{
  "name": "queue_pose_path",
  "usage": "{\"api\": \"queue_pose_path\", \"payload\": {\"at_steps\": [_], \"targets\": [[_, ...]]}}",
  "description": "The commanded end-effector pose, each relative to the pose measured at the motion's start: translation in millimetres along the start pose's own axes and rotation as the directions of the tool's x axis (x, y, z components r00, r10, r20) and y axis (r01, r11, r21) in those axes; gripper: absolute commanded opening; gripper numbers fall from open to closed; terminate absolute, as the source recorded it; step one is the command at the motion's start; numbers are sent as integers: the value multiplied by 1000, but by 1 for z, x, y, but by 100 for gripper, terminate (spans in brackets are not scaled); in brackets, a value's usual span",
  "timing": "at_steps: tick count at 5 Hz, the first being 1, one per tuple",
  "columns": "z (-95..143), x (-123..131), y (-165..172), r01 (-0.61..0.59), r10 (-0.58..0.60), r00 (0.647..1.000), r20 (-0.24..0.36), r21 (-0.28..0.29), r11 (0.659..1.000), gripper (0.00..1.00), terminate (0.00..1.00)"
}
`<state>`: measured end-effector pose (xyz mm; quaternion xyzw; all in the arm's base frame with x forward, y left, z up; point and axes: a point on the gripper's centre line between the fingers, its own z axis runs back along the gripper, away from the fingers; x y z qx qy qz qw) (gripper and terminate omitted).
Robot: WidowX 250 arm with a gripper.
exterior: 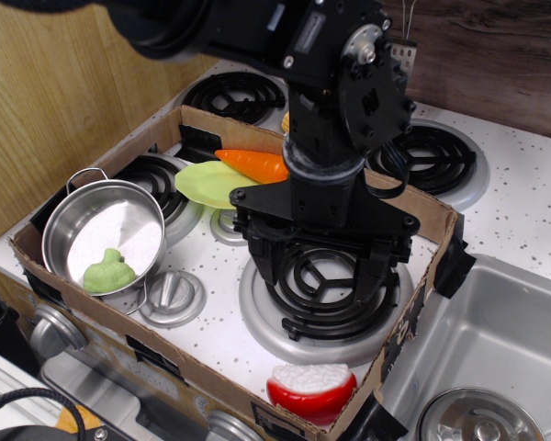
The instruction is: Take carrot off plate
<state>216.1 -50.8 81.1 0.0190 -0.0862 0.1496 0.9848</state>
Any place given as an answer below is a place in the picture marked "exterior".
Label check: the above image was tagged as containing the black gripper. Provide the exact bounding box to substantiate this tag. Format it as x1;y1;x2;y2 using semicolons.
230;177;421;307

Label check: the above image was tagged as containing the orange toy carrot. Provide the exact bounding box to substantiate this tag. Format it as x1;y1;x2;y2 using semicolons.
215;149;288;184

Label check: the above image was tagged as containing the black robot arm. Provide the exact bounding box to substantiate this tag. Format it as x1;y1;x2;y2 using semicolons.
106;1;420;301

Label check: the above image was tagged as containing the light green plate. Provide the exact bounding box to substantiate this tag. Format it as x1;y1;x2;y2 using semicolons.
174;161;259;209

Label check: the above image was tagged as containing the front right black burner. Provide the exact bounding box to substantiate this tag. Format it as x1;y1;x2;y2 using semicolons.
239;245;413;368

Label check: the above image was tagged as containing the black burner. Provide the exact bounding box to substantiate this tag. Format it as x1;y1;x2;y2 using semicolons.
239;245;413;368
394;119;489;211
115;153;204;247
174;71;287;128

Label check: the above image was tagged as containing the silver stove knob middle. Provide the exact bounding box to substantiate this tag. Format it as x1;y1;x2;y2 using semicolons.
210;209;247;246

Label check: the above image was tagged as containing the silver stove knob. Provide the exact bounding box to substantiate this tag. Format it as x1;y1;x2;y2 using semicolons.
139;271;206;329
210;209;247;246

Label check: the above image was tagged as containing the red bowl with rice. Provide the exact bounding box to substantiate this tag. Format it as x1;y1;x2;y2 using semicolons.
266;364;357;426

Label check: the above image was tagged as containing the yellow toy corn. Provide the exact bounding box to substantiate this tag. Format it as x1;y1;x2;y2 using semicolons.
281;112;290;133

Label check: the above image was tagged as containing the front left black burner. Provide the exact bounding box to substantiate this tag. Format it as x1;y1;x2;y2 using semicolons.
115;153;204;247

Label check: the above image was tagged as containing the silver stove knob front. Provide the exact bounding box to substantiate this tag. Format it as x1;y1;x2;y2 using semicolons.
139;271;206;329

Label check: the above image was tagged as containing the back right black burner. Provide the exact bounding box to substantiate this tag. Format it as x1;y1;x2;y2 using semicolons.
394;119;489;211

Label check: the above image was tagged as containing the back left black burner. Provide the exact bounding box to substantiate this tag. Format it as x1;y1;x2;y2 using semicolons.
174;71;287;128

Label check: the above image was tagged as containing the silver oven knob bottom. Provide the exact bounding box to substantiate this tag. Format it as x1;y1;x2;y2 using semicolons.
205;410;263;441

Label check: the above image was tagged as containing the silver oven knob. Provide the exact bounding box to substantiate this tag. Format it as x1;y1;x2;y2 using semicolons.
205;410;263;441
30;304;88;359

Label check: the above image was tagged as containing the silver sink basin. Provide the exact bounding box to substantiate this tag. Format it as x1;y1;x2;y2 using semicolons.
381;254;551;440

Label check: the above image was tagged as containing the silver sink drain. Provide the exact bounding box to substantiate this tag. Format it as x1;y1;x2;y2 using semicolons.
416;388;545;441

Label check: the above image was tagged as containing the green toy vegetable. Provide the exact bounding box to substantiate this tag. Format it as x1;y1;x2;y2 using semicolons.
83;248;136;294

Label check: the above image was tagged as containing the silver perforated metal utensil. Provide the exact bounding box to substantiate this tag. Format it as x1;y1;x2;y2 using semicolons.
392;0;417;74

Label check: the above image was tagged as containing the silver metal pot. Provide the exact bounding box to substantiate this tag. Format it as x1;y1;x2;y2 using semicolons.
41;167;166;315

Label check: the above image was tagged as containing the silver oven knob left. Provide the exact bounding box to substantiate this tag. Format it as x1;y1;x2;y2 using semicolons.
30;304;88;359

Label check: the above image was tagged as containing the cardboard fence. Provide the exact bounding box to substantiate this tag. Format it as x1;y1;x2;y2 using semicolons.
10;107;473;440

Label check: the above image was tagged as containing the black braided cable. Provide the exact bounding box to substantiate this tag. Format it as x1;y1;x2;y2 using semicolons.
0;387;89;435

